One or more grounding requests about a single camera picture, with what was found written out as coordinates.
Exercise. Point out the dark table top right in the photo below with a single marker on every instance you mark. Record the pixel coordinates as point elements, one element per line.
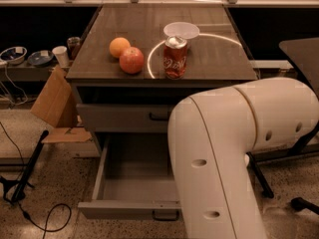
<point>303,55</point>

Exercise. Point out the grey drawer cabinet wooden top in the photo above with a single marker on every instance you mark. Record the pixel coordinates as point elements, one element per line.
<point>215,58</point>

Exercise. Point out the black stand right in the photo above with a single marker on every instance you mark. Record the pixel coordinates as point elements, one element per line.
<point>295,150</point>

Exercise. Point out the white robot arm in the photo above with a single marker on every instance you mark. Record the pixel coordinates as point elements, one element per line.
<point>209,135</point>

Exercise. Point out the red apple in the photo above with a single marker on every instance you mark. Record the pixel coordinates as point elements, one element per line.
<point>132,60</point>

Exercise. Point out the white paper cup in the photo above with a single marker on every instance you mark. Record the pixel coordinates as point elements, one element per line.
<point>61,54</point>

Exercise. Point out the white plastic bowl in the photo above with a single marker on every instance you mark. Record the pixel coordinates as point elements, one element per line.
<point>183,29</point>

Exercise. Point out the black stand left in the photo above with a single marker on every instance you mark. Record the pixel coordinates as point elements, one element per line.
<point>13,190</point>

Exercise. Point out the black caster foot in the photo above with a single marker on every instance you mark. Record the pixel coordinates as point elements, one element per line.
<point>299,204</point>

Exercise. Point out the blue bowl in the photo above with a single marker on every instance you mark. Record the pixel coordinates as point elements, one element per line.
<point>41,58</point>

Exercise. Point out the red cola can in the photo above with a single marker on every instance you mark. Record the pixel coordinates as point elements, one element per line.
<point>174,56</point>

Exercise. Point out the brown cardboard box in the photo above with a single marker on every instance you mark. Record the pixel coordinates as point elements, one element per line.
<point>56,106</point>

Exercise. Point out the orange fruit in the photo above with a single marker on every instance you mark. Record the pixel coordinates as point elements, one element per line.
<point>118,45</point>

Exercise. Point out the grey top drawer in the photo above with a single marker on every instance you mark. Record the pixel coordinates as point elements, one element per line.
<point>124,118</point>

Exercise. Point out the grey drawer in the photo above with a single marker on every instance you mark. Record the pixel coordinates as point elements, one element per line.
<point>134,180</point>
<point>124,118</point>

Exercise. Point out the white rimmed bowl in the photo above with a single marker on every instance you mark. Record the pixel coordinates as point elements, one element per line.
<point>14,55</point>

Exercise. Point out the black stand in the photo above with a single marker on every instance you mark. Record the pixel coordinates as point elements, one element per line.
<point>295,150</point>
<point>13,190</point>

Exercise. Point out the dark glass jar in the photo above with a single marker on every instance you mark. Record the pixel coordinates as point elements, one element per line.
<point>74,45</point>

